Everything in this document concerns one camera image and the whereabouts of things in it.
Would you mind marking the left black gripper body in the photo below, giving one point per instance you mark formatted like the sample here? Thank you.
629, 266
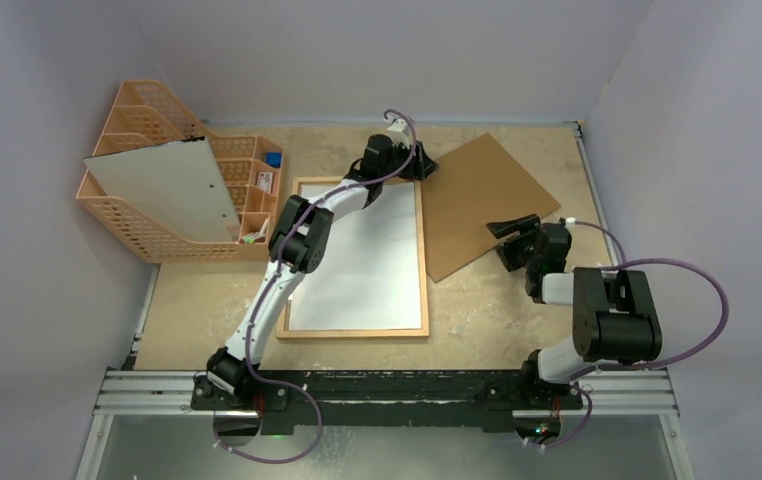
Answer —
399, 161

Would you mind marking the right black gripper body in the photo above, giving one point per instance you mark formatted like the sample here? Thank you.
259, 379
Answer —
523, 240

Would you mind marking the brown frame backing board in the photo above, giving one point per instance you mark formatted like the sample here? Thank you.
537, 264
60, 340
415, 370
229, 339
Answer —
477, 183

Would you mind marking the street scene photo print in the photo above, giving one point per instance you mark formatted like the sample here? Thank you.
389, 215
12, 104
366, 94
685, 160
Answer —
368, 265

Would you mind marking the wooden picture frame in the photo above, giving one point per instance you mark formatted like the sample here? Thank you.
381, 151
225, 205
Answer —
354, 332

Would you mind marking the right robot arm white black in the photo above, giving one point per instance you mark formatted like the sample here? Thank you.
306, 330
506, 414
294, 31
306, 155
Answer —
614, 322

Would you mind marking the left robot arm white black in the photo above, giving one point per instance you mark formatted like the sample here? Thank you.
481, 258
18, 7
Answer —
298, 246

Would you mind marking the blue small item in organizer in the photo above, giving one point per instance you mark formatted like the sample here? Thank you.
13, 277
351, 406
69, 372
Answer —
274, 159

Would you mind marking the red white small box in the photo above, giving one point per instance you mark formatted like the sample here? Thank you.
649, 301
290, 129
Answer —
265, 181

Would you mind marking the white board in organizer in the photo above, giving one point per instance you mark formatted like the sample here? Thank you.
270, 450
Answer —
178, 184

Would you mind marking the orange plastic file organizer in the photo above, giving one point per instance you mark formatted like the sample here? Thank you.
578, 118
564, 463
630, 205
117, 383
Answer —
146, 112

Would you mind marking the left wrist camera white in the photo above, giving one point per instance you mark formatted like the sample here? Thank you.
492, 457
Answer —
399, 131

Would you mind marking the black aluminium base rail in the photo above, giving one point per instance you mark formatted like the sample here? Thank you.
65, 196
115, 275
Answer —
491, 400

